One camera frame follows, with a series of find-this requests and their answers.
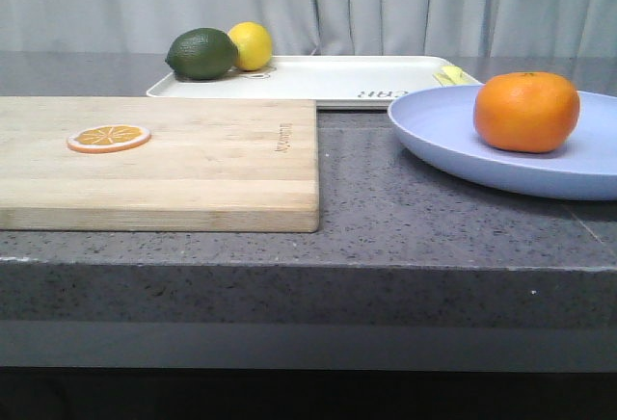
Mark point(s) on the whole orange fruit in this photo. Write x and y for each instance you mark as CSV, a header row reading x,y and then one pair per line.
x,y
533,111

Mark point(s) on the white rectangular tray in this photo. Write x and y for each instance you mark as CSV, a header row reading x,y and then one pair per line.
x,y
332,82

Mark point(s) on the wooden cutting board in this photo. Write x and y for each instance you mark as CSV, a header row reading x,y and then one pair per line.
x,y
210,165

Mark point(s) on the yellow lemon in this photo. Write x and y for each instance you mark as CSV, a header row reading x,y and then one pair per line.
x,y
254,45

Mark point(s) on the green lime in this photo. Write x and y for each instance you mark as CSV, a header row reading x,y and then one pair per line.
x,y
202,54

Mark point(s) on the yellow peeled banana piece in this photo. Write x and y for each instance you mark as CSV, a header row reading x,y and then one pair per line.
x,y
452,76

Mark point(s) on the grey curtain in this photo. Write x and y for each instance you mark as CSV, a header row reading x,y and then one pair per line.
x,y
459,28

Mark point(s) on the orange slice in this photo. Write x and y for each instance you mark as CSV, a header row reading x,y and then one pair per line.
x,y
108,138

